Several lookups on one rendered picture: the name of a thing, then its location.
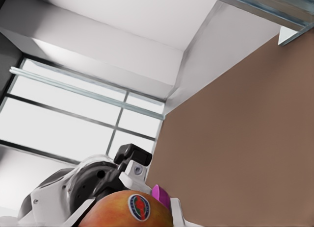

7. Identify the pale right gripper right finger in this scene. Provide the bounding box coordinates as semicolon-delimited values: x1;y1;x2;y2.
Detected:
168;197;204;227

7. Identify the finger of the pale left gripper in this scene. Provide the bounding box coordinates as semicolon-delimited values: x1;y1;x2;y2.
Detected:
119;159;154;196

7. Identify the magenta bowl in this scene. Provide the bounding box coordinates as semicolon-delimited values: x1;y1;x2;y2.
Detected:
151;184;170;211

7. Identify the bright window with dark frame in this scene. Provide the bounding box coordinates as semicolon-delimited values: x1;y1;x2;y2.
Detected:
0;54;165;165

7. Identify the red-yellow apple with sticker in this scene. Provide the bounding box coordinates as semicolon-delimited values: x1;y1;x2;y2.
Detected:
79;190;175;227

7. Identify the silver frame post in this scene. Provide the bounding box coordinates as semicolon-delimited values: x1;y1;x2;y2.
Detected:
198;0;314;47

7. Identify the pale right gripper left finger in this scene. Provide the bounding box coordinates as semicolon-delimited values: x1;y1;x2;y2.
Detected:
61;199;98;227

